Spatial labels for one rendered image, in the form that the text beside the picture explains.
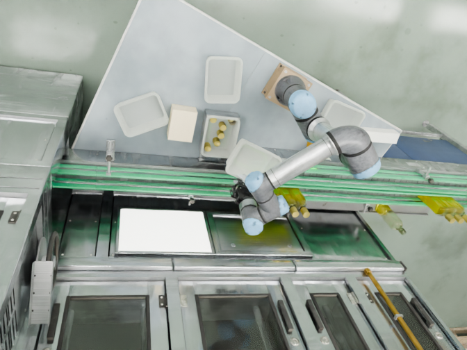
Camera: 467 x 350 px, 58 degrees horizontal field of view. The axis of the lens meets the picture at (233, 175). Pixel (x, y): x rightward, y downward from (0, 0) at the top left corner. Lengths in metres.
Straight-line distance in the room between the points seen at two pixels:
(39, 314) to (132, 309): 0.32
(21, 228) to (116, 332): 0.50
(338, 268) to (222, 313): 0.62
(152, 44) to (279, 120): 0.75
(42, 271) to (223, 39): 1.25
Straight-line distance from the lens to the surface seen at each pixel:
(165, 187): 2.12
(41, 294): 1.56
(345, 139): 1.56
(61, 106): 2.27
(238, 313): 1.73
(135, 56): 2.04
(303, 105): 1.90
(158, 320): 1.65
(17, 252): 1.32
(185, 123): 2.07
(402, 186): 2.58
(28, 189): 1.59
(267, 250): 1.99
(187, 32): 2.02
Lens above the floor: 2.72
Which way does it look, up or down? 58 degrees down
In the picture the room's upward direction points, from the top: 159 degrees clockwise
